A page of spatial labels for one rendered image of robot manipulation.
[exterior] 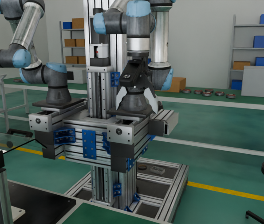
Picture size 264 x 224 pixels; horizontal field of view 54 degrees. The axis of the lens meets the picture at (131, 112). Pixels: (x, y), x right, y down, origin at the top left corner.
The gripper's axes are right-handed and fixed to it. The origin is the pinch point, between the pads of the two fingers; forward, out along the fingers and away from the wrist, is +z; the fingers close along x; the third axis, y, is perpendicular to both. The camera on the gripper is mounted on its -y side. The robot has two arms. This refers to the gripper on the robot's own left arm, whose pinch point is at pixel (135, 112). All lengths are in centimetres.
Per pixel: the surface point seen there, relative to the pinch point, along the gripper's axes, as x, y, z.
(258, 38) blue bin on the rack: -73, 578, -32
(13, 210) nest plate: 41, -18, 37
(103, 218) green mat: 10.4, -6.0, 40.3
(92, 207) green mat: 17.4, -1.5, 40.3
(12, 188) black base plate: 55, -5, 38
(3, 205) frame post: 25.2, -34.8, 19.8
